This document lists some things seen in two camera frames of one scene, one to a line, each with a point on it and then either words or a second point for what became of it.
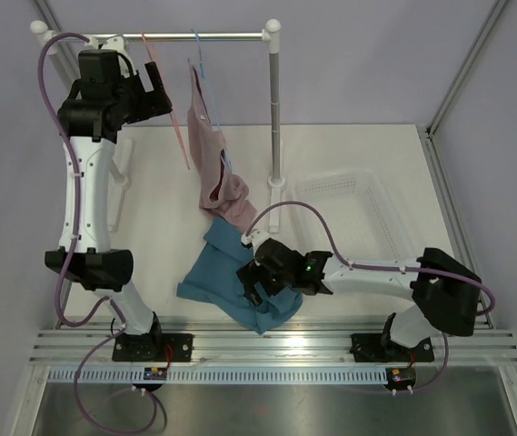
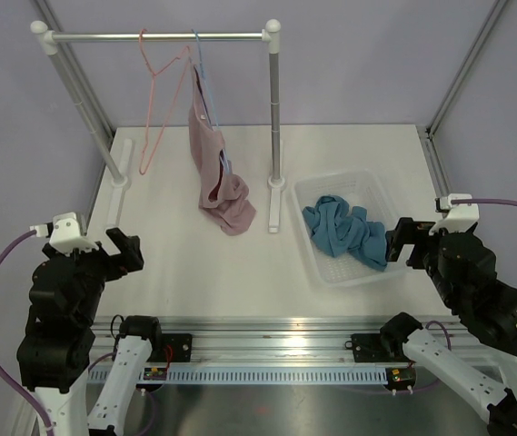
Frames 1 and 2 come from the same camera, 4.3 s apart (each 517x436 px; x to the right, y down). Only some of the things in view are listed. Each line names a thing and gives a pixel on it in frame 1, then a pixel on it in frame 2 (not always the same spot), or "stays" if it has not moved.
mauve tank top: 221,191 stays
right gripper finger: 258,295 -> 407,232
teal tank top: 213,277 -> 339,231
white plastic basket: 360,210 stays
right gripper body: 273,283 -> 424,254
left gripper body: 135,104 -> 97,267
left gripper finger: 161,98 -> 133,257
